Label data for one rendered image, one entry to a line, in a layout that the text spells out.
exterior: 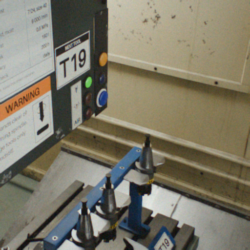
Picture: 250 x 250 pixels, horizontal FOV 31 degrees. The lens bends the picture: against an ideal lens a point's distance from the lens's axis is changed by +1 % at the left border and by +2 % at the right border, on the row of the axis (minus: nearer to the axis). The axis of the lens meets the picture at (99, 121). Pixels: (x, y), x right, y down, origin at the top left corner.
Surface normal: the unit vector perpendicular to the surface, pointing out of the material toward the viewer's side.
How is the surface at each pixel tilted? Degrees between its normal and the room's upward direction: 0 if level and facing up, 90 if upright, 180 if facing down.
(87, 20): 90
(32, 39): 90
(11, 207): 0
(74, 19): 90
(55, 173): 24
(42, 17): 90
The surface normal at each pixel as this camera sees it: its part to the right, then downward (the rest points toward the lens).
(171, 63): -0.53, 0.43
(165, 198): -0.21, -0.61
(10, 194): 0.00, -0.86
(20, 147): 0.85, 0.27
